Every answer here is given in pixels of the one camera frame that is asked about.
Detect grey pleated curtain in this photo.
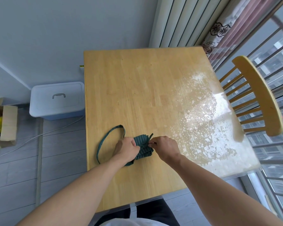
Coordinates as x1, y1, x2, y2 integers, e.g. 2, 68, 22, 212
148, 0, 232, 48

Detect wooden spindle-back chair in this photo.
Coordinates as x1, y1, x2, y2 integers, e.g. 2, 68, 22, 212
219, 56, 283, 137

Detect white cable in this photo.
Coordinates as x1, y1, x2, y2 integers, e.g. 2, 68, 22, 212
0, 115, 85, 161

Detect person's right hand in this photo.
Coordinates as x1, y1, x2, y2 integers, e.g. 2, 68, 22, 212
149, 136, 183, 163

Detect person's black trousers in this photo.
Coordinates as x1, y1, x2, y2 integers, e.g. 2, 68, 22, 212
94, 198, 180, 226

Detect person's left forearm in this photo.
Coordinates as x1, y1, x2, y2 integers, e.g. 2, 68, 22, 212
16, 155, 134, 226

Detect pink floral curtain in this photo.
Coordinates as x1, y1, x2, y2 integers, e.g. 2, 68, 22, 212
201, 0, 283, 70

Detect green striped apron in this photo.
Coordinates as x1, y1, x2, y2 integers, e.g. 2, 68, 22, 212
96, 125, 155, 167

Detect open cardboard box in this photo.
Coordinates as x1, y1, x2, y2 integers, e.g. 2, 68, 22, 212
0, 97, 18, 151

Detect person's left hand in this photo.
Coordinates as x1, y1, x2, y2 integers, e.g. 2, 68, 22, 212
112, 137, 140, 164

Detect person's right forearm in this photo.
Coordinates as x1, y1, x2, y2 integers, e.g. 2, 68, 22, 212
166, 154, 283, 226

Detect person's white shirt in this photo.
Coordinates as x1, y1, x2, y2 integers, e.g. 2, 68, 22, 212
101, 217, 171, 226

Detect pale blue lidded storage box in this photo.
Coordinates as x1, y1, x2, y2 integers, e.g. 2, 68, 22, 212
29, 81, 85, 121

